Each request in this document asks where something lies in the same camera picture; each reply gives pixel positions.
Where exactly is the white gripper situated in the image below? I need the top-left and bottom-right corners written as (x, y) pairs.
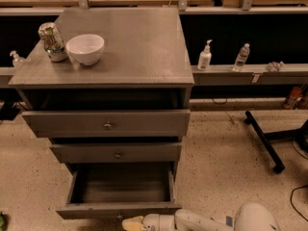
top-left (122, 214), bottom-right (175, 231)

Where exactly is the grey bottom drawer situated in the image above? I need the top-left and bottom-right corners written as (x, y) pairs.
top-left (56, 162), bottom-right (181, 219)

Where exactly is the grey drawer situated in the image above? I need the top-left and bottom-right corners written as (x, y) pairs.
top-left (51, 142), bottom-right (181, 164)
top-left (56, 162), bottom-right (181, 219)
top-left (22, 110), bottom-right (190, 138)

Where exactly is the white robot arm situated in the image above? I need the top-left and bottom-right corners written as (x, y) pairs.
top-left (121, 202), bottom-right (281, 231)

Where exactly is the grey middle drawer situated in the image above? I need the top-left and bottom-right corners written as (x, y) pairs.
top-left (51, 142), bottom-right (181, 164)

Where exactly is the grey top drawer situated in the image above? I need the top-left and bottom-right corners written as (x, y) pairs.
top-left (22, 110), bottom-right (190, 138)

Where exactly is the grey wooden drawer cabinet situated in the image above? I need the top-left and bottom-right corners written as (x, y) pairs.
top-left (8, 6), bottom-right (195, 178)

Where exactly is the white pump lotion bottle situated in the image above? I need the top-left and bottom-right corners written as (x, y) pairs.
top-left (197, 39), bottom-right (212, 71)

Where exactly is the white ceramic bowl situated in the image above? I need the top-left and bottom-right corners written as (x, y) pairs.
top-left (66, 34), bottom-right (105, 65)

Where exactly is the black stand base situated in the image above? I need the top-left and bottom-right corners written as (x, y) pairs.
top-left (244, 111), bottom-right (308, 173)

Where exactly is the green label drink can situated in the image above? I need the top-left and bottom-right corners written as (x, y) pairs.
top-left (38, 22), bottom-right (67, 62)

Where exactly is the orange spray can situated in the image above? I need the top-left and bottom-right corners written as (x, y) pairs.
top-left (282, 87), bottom-right (302, 109)

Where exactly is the clear pump sanitizer bottle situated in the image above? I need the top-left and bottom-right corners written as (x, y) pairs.
top-left (10, 50), bottom-right (25, 68)

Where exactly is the clear plastic water bottle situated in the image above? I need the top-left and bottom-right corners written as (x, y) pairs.
top-left (232, 43), bottom-right (250, 71)

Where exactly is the crumpled plastic wrapper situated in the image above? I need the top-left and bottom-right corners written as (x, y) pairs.
top-left (268, 62), bottom-right (284, 72)

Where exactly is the black floor cable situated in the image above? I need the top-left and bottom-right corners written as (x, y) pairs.
top-left (290, 185), bottom-right (308, 223)

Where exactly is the grey metal ledge rail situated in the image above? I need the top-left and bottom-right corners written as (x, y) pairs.
top-left (192, 64), bottom-right (308, 86)

